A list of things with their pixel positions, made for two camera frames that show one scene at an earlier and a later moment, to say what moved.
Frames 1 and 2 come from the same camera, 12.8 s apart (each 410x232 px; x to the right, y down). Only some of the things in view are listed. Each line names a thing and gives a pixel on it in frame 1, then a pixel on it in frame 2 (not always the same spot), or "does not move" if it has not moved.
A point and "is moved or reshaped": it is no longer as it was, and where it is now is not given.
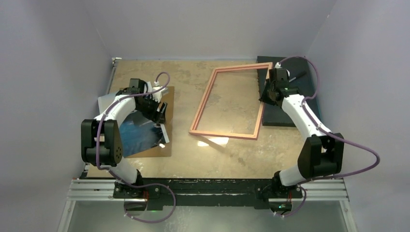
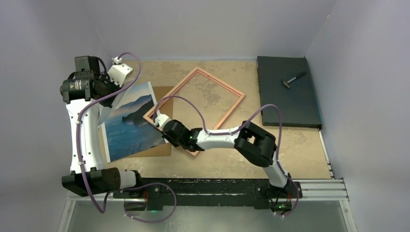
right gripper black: (263, 97) → (168, 137)
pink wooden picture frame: (193, 129) → (182, 84)
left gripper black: (157, 116) → (104, 78)
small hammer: (298, 76) does not move
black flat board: (273, 115) does not move
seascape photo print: (138, 133) is moved or reshaped
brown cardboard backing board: (165, 150) does not move
